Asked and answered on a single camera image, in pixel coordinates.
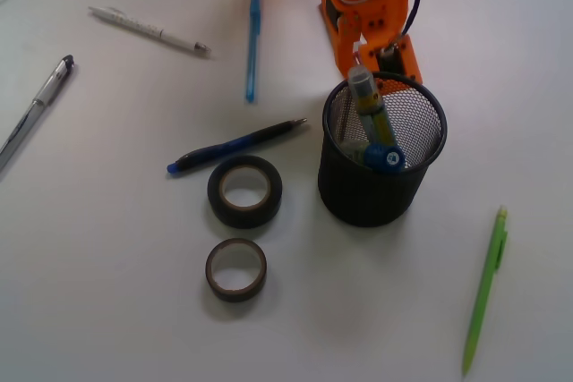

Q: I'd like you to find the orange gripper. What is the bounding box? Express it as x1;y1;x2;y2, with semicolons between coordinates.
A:
321;0;421;82

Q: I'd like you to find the black whiteboard marker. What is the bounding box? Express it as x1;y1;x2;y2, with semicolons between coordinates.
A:
347;65;397;147

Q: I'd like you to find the blue whiteboard marker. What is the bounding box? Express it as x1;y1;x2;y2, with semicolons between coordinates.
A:
340;140;406;173

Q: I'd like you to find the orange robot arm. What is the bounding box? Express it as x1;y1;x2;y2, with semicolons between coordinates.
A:
321;0;422;82

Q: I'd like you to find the light blue pen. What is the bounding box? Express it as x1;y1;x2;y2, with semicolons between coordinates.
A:
245;0;261;104

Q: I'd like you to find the black mesh pen holder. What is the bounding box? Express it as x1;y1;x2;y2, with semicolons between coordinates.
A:
318;72;448;227

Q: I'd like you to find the dark blue retractable pen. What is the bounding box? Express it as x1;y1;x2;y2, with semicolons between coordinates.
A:
167;118;307;175

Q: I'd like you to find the white pen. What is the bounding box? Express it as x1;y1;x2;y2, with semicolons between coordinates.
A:
88;6;210;57

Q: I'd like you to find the silver black-capped pen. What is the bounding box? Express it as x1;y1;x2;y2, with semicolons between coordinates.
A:
1;55;75;169

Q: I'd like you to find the large black tape roll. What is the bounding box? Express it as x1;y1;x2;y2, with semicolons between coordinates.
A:
207;156;283;229

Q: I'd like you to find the green mechanical pencil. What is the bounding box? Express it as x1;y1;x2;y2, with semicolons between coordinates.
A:
461;206;508;378

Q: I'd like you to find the small black tape roll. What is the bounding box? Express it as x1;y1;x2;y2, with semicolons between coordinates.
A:
205;238;268;302

